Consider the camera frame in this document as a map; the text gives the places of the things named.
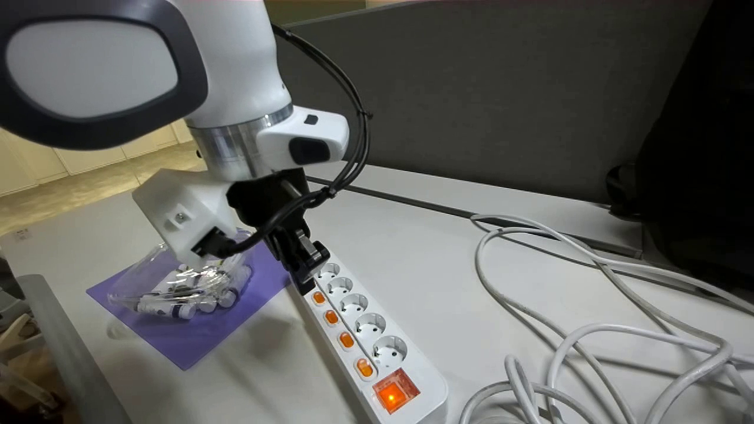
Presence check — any white power strip cable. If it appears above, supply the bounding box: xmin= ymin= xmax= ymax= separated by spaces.
xmin=458 ymin=211 xmax=754 ymax=424

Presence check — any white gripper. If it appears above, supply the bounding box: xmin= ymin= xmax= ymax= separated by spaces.
xmin=133 ymin=169 xmax=331 ymax=295

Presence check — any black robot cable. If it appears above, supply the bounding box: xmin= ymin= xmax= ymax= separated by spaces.
xmin=211 ymin=24 xmax=373 ymax=256

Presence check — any clear bag of markers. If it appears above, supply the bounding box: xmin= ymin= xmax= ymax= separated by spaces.
xmin=133 ymin=255 xmax=252 ymax=321

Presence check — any white extension cord power strip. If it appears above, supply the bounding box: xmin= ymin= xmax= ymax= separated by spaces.
xmin=299 ymin=260 xmax=448 ymax=424

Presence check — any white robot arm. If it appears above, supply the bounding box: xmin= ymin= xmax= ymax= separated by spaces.
xmin=0 ymin=0 xmax=351 ymax=293

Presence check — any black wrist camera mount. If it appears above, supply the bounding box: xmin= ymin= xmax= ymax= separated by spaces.
xmin=227 ymin=169 xmax=310 ymax=229

